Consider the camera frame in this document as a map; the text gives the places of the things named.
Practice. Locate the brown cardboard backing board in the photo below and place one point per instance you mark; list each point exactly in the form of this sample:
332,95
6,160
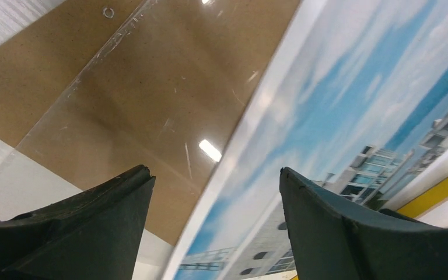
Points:
37,66

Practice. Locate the clear acrylic sheet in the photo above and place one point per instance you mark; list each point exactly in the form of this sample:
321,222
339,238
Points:
183,72

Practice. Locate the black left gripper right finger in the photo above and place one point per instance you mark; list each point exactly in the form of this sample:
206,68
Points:
363,239

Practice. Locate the yellow wooden picture frame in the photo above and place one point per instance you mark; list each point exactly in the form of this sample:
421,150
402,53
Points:
436,191

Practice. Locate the sky and building photo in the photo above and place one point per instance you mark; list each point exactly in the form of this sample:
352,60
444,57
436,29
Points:
358,71

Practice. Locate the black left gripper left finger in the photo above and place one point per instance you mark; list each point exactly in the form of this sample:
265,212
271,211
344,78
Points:
91,235

